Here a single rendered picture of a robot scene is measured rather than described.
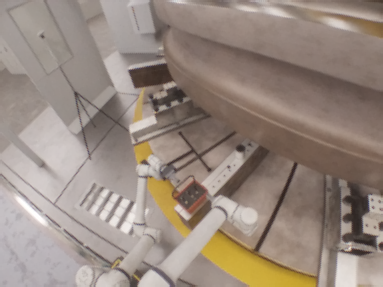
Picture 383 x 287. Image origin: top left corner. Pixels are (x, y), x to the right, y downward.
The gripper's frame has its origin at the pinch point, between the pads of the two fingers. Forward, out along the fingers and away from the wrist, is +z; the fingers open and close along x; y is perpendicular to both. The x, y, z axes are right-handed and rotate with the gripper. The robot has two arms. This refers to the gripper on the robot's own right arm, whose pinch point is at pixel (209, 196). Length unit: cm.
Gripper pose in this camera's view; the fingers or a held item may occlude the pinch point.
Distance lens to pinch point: 120.1
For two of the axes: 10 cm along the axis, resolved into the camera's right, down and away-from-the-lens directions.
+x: -7.0, 6.0, -3.9
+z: -7.0, -4.8, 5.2
